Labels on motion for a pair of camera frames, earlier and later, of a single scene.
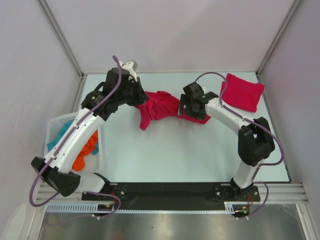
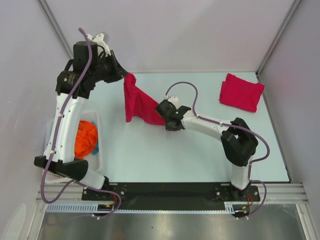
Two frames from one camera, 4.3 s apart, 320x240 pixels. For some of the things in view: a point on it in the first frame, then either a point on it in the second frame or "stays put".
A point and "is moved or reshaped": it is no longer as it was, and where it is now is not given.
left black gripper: (141, 97) to (118, 72)
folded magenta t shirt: (241, 94) stays put
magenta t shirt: (162, 105) is moved or reshaped
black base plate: (173, 195) stays put
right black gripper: (184, 100) to (168, 128)
